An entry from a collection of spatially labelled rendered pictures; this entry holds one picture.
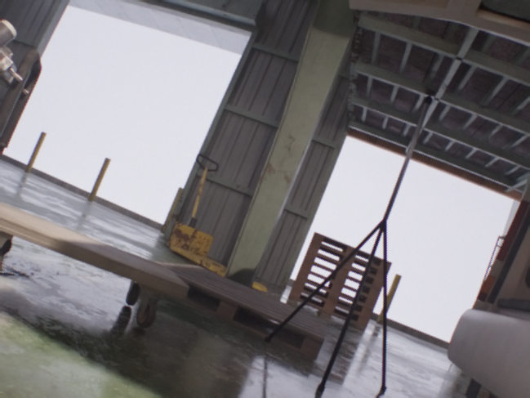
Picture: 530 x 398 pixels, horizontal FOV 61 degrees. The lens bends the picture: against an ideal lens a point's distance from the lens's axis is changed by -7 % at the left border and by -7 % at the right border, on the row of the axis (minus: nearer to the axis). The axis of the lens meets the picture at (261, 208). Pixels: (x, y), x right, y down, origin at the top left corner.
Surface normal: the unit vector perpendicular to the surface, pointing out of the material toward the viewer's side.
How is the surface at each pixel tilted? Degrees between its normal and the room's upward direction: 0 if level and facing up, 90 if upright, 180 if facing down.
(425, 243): 90
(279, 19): 90
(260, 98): 90
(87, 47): 90
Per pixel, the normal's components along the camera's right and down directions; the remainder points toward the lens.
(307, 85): -0.15, -0.15
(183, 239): 0.64, 0.21
